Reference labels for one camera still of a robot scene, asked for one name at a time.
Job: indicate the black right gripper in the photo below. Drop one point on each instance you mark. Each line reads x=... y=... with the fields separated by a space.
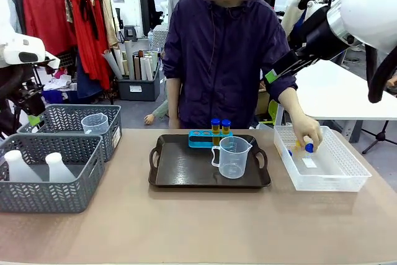
x=316 y=35

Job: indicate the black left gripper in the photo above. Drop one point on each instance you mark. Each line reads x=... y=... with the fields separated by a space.
x=31 y=102

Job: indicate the yellow test tube blue cap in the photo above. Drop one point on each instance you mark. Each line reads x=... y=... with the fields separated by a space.
x=309 y=148
x=290 y=153
x=215 y=128
x=226 y=127

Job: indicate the clear plastic measuring cup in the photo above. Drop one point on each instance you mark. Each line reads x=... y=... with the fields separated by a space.
x=232 y=159
x=94 y=123

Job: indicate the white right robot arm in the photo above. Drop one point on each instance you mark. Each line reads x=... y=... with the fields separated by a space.
x=372 y=4

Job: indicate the person's left forearm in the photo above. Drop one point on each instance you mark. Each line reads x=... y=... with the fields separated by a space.
x=293 y=103

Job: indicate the person's right forearm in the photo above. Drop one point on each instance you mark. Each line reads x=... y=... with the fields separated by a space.
x=174 y=103

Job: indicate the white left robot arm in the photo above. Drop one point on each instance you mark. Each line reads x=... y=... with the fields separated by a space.
x=24 y=49

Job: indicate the person's left hand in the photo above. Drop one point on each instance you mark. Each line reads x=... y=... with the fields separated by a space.
x=308 y=131

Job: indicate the grey herringbone plastic basket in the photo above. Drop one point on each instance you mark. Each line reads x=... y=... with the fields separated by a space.
x=65 y=119

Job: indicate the cardboard box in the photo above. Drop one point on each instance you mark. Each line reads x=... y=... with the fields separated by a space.
x=262 y=102

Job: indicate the green chair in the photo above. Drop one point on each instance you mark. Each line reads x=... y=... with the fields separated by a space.
x=273 y=111

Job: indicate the white table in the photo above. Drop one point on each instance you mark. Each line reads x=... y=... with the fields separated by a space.
x=335 y=91

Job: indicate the white plastic bottle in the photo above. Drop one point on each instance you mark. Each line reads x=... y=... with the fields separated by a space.
x=20 y=168
x=59 y=170

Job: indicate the mannequin with beige coat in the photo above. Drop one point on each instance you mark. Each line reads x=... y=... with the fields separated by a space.
x=297 y=4

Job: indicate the white monitor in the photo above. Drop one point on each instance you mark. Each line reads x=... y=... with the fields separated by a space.
x=283 y=1

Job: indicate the person in purple jacket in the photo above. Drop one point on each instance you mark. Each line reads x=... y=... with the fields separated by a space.
x=223 y=60

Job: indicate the large grey plastic basket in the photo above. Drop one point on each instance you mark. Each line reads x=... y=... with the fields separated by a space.
x=46 y=196

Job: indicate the red dress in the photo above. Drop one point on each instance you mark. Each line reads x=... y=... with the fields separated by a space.
x=90 y=54

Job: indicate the grey paper roll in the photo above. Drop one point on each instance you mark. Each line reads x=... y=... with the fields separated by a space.
x=112 y=64

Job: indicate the red jacket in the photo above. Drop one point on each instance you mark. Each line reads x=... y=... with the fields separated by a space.
x=46 y=23

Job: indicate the dark grey storage bin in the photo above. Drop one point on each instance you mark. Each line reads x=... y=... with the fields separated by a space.
x=136 y=89

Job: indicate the black tripod stand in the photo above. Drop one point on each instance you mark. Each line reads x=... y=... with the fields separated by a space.
x=380 y=136

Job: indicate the white perforated plastic basket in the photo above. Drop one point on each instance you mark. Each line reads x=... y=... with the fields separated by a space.
x=328 y=178

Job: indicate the blue test tube rack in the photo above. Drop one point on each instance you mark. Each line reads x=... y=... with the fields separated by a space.
x=198 y=141

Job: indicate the light grey hanging garment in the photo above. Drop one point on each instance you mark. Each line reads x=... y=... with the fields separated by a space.
x=10 y=1

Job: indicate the black hanging scarf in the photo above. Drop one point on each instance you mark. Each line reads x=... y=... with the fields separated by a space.
x=88 y=10

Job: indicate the beige hanging garment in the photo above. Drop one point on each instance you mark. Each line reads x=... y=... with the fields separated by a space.
x=110 y=16

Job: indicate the black step stool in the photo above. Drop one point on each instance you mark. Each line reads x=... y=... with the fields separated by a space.
x=131 y=33

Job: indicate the dark brown serving tray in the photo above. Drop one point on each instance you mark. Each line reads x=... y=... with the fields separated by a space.
x=186 y=168

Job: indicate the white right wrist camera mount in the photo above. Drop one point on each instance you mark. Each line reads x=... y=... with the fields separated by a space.
x=316 y=6

